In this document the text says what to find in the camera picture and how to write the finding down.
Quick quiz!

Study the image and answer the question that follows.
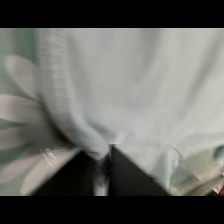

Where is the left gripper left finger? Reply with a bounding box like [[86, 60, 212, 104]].
[[32, 149, 100, 197]]

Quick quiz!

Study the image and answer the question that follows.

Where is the pale blue shirt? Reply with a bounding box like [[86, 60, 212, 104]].
[[35, 28, 224, 197]]

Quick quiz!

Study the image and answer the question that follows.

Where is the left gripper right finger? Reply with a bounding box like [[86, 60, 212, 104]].
[[107, 144, 171, 197]]

